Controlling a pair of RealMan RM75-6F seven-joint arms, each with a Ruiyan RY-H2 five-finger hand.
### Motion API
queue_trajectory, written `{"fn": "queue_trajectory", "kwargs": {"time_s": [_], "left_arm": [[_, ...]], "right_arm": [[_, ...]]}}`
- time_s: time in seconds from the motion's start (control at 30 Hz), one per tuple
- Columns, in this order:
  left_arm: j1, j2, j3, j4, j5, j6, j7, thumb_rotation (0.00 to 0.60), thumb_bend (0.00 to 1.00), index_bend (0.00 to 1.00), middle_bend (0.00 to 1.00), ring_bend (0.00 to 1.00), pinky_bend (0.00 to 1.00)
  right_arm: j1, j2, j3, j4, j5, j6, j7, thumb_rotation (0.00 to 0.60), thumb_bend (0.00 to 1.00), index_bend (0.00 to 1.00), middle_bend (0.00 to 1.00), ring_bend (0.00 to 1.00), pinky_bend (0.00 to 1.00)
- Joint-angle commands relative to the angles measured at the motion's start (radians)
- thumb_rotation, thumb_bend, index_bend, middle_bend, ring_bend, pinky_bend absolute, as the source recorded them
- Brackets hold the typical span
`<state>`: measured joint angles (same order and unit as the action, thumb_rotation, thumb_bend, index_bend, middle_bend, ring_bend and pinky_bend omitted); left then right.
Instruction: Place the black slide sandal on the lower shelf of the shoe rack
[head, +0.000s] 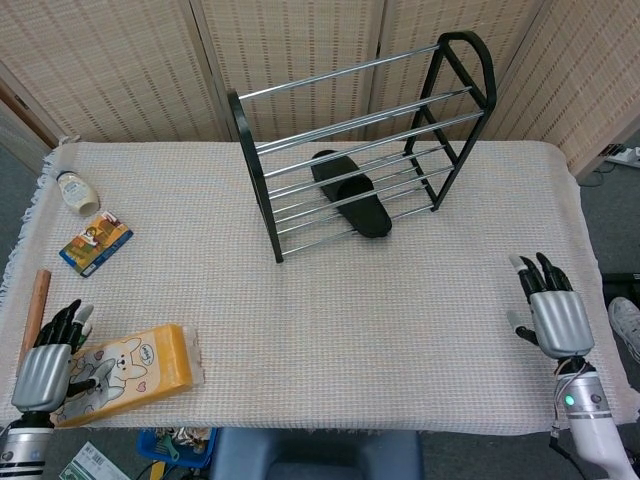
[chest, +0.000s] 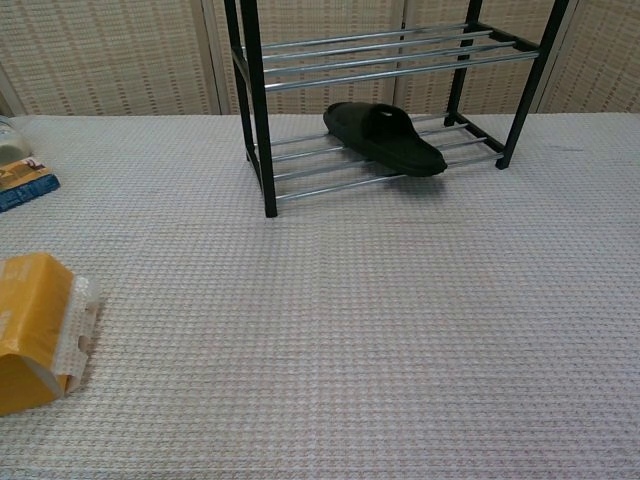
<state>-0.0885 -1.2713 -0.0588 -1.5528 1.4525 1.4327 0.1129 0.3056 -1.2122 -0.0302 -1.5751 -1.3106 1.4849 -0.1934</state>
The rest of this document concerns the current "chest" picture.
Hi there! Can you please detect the yellow cartoon tissue pack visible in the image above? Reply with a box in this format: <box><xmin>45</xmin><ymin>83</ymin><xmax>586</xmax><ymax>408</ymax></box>
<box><xmin>0</xmin><ymin>252</ymin><xmax>104</xmax><ymax>417</ymax></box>

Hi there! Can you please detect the black chrome shoe rack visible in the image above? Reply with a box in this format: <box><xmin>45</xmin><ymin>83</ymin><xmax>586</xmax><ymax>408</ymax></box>
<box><xmin>223</xmin><ymin>0</ymin><xmax>571</xmax><ymax>219</ymax></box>

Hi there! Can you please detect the beige woven folding screen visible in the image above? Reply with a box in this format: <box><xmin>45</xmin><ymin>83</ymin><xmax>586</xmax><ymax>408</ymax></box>
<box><xmin>0</xmin><ymin>0</ymin><xmax>640</xmax><ymax>117</ymax></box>

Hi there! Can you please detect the white woven cloth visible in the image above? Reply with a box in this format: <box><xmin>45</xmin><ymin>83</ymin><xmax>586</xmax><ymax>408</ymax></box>
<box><xmin>0</xmin><ymin>113</ymin><xmax>640</xmax><ymax>480</ymax></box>

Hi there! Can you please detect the black slipper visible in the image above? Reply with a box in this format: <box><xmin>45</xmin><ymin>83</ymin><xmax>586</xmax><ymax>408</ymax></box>
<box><xmin>323</xmin><ymin>101</ymin><xmax>448</xmax><ymax>179</ymax></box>

